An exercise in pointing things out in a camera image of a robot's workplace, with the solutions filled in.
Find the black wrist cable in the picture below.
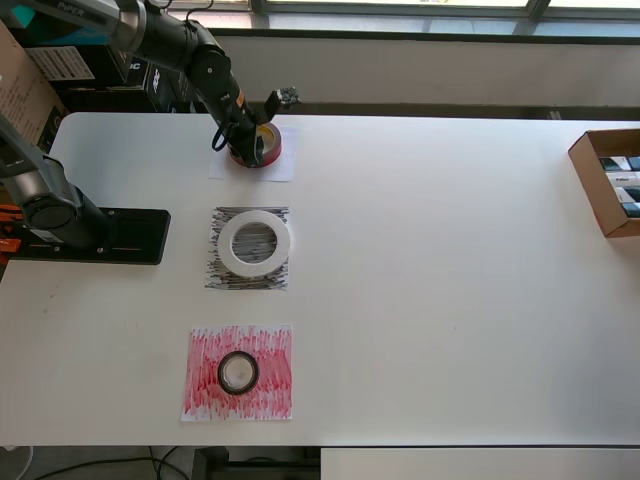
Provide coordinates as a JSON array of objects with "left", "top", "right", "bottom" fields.
[{"left": 210, "top": 121, "right": 232, "bottom": 152}]

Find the black tape roll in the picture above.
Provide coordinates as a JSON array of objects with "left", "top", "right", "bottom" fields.
[{"left": 216, "top": 350, "right": 260, "bottom": 397}]

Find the black table leg frame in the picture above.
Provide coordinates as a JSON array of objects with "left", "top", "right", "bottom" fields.
[{"left": 192, "top": 446, "right": 321, "bottom": 480}]

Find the white tape roll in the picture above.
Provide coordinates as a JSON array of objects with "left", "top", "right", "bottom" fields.
[{"left": 216, "top": 209, "right": 293, "bottom": 279}]

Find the large brown cardboard box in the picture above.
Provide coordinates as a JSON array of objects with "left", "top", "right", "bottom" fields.
[{"left": 0, "top": 22, "right": 69, "bottom": 151}]

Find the open brown cardboard tray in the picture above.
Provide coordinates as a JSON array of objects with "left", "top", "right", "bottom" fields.
[{"left": 568, "top": 128, "right": 640, "bottom": 239}]

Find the red scribbled paper sheet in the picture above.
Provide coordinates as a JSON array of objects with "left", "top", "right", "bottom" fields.
[{"left": 180, "top": 323, "right": 294, "bottom": 423}]

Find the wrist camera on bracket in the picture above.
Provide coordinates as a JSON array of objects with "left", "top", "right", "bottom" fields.
[{"left": 263, "top": 85, "right": 302, "bottom": 125}]

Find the white carton black lettering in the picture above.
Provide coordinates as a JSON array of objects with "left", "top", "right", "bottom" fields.
[{"left": 603, "top": 171, "right": 640, "bottom": 190}]

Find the black box white lettering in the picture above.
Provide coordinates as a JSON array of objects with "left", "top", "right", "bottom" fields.
[
  {"left": 49, "top": 49, "right": 174, "bottom": 114},
  {"left": 162, "top": 62, "right": 202, "bottom": 115}
]

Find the dark window frame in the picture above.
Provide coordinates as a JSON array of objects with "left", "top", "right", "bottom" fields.
[{"left": 199, "top": 0, "right": 640, "bottom": 41}]

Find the orange black table clamp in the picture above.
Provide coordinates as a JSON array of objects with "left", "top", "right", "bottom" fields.
[{"left": 0, "top": 204, "right": 24, "bottom": 257}]

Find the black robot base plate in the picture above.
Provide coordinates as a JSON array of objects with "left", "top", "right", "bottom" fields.
[{"left": 14, "top": 207, "right": 172, "bottom": 267}]

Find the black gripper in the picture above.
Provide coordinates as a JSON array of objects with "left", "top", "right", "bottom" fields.
[{"left": 223, "top": 106, "right": 270, "bottom": 170}]

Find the white rectangular board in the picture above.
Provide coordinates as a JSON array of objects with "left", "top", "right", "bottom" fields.
[{"left": 319, "top": 447, "right": 640, "bottom": 480}]

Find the black scribbled paper sheet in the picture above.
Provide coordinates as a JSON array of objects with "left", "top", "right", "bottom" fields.
[{"left": 203, "top": 204, "right": 292, "bottom": 292}]

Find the plain white paper sheet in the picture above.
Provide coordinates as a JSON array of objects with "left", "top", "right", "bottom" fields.
[{"left": 208, "top": 122, "right": 297, "bottom": 183}]

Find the black box white label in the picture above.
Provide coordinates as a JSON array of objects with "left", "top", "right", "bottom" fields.
[{"left": 24, "top": 19, "right": 151, "bottom": 92}]

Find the red tape roll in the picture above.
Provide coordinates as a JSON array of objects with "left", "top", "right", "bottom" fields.
[{"left": 227, "top": 122, "right": 283, "bottom": 170}]

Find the black floor cable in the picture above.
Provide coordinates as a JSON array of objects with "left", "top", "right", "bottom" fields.
[{"left": 29, "top": 444, "right": 196, "bottom": 480}]

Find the white floor cable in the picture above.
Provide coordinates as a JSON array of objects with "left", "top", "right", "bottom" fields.
[{"left": 0, "top": 443, "right": 35, "bottom": 480}]

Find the teal black printed box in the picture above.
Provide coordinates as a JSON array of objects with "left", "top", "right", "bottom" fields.
[{"left": 9, "top": 4, "right": 110, "bottom": 49}]

